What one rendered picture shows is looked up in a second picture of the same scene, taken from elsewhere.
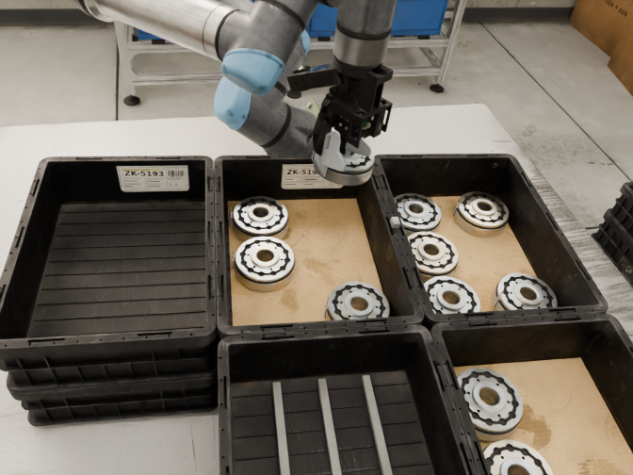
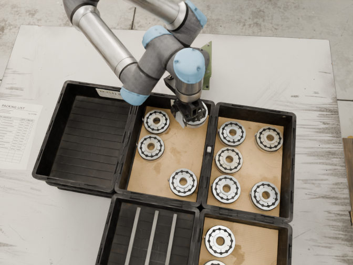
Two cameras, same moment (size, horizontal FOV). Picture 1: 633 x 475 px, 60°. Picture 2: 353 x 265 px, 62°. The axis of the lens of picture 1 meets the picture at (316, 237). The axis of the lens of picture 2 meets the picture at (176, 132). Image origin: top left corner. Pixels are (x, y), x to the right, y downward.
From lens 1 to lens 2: 54 cm
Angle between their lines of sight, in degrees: 27
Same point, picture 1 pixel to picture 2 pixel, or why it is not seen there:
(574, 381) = (268, 241)
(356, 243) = (198, 143)
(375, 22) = (188, 91)
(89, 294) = (79, 146)
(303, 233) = (175, 132)
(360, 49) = (183, 97)
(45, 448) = (61, 197)
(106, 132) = not seen: hidden behind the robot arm
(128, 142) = not seen: hidden behind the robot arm
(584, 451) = not seen: outside the picture
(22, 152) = (71, 45)
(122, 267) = (94, 135)
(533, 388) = (247, 238)
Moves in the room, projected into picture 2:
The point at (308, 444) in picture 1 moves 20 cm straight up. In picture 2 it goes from (143, 235) to (134, 233)
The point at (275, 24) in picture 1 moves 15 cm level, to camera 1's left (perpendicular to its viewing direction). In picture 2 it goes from (142, 81) to (93, 63)
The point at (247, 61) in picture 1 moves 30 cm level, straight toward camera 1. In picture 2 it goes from (128, 96) to (92, 204)
